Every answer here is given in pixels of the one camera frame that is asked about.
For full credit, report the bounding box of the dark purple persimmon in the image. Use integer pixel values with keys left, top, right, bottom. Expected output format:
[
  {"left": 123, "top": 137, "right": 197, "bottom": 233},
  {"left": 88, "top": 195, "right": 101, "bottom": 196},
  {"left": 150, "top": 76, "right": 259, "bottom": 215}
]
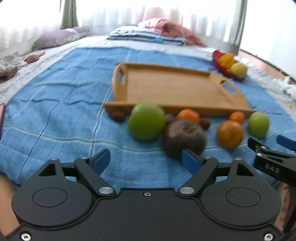
[{"left": 162, "top": 120, "right": 207, "bottom": 159}]

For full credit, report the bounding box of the red jujube date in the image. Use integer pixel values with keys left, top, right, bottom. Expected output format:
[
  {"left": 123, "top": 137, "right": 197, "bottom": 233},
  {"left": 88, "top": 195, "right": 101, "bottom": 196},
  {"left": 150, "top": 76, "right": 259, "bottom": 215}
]
[
  {"left": 165, "top": 113, "right": 176, "bottom": 126},
  {"left": 200, "top": 118, "right": 211, "bottom": 131},
  {"left": 109, "top": 110, "right": 126, "bottom": 123}
]

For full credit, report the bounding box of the blue striped pillow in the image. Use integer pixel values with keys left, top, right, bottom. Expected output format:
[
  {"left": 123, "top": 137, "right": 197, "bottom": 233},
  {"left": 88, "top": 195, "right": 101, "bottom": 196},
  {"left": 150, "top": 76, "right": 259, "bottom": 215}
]
[{"left": 107, "top": 26, "right": 187, "bottom": 46}]

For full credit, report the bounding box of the yellow starfruit in bowl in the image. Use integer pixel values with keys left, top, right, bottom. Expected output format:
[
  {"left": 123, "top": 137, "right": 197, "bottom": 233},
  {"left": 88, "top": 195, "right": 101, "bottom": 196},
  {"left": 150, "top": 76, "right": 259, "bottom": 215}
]
[{"left": 218, "top": 53, "right": 235, "bottom": 69}]

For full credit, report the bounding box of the pink crumpled blanket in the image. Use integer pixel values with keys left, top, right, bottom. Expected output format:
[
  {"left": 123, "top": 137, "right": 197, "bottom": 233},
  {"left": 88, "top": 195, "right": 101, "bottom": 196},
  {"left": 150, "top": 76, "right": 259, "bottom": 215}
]
[{"left": 138, "top": 18, "right": 207, "bottom": 47}]

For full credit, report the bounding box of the red glass fruit bowl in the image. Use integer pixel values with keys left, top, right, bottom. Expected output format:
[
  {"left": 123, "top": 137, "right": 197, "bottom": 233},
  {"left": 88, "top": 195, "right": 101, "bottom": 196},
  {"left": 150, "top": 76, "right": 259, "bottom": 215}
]
[{"left": 212, "top": 50, "right": 245, "bottom": 81}]

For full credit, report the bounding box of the crumpled clothes left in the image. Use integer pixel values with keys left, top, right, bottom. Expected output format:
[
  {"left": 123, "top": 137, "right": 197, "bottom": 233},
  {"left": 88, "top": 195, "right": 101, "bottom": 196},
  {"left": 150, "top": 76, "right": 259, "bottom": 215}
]
[{"left": 1, "top": 52, "right": 45, "bottom": 83}]

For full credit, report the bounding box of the purple pillow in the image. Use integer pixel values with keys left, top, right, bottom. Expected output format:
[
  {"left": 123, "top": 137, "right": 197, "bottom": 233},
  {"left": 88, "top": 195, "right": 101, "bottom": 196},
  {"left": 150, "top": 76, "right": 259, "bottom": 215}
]
[{"left": 32, "top": 27, "right": 89, "bottom": 51}]

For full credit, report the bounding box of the yellow pear in bowl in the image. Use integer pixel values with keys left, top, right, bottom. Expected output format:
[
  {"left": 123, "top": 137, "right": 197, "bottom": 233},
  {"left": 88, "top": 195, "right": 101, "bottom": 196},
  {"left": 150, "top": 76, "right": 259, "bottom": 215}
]
[{"left": 230, "top": 62, "right": 247, "bottom": 79}]

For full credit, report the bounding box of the large orange fruit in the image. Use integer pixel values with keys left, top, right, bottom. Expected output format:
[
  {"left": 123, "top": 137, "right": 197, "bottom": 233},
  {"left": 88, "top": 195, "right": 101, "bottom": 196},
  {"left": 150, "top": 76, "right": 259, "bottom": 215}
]
[{"left": 216, "top": 120, "right": 244, "bottom": 150}]

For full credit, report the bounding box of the large green apple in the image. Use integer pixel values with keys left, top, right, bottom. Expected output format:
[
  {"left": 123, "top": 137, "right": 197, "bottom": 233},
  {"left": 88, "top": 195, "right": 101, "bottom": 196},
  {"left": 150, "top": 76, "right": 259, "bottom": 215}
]
[{"left": 127, "top": 102, "right": 166, "bottom": 141}]

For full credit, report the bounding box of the green curtain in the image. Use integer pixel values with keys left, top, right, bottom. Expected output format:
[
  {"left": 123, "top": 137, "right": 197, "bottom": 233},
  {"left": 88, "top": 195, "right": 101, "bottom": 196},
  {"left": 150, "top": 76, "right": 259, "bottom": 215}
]
[{"left": 60, "top": 0, "right": 78, "bottom": 29}]

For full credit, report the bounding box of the white crumpled cloth right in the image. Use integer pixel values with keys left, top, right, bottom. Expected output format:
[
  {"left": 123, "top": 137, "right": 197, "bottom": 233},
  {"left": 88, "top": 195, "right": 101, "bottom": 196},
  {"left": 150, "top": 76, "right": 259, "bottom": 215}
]
[{"left": 279, "top": 75, "right": 296, "bottom": 101}]

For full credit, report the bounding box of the small mandarin orange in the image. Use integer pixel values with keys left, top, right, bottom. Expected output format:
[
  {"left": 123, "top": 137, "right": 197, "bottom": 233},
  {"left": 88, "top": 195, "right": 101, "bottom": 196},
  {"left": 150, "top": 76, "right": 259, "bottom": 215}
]
[
  {"left": 176, "top": 108, "right": 201, "bottom": 124},
  {"left": 229, "top": 111, "right": 245, "bottom": 125}
]

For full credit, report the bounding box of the wooden serving tray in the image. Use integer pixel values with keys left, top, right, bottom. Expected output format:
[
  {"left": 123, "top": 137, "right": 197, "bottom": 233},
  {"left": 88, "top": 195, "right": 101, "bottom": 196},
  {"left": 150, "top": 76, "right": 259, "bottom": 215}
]
[{"left": 103, "top": 62, "right": 256, "bottom": 116}]

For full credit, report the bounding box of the small green apple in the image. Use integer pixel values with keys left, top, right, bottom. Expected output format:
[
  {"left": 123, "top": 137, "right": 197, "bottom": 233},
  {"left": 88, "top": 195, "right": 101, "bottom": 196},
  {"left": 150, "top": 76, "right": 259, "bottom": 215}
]
[{"left": 247, "top": 111, "right": 269, "bottom": 139}]

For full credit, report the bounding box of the white sheer curtain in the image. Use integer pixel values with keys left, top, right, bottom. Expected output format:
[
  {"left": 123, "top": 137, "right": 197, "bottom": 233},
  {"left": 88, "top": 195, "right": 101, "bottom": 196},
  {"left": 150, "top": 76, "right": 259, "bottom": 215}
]
[{"left": 1, "top": 1, "right": 247, "bottom": 50}]

